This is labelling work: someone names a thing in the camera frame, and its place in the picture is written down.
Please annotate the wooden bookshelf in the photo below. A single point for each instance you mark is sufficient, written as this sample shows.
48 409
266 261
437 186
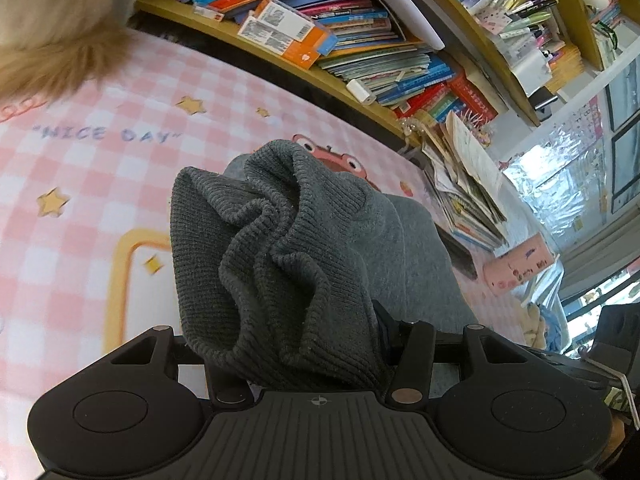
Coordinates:
310 75

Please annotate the yellow soft toy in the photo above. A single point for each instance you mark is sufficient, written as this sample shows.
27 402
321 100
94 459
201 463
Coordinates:
532 325

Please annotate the tan fluffy plush toy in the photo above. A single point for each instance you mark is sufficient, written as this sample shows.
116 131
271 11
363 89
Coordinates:
65 25

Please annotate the grey sweatshirt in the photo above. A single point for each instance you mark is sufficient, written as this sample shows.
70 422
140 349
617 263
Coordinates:
300 270

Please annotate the pink paper box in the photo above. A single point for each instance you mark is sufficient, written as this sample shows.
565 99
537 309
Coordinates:
517 265

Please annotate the pink checked printed table mat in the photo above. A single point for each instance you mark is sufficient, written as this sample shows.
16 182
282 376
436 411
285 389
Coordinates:
90 185

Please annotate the silver foil wall covering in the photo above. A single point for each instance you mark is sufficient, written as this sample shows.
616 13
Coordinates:
560 180

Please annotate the orange box with white labels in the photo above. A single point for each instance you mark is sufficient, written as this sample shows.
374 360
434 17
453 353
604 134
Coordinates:
287 32

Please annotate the black phone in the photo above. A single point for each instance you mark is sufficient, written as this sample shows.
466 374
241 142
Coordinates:
457 252

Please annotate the stack of papers and booklets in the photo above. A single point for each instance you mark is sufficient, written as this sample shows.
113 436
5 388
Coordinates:
465 180

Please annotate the white charger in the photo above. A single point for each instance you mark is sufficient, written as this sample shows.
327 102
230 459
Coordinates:
361 92

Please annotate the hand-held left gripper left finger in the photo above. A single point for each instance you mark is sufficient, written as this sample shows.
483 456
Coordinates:
227 382

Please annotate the row of books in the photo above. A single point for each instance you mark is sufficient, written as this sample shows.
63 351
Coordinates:
330 25

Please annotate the bunch of pens and markers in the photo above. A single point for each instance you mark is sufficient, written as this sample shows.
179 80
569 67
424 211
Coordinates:
525 15

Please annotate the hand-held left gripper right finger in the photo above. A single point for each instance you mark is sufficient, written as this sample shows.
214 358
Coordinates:
410 360

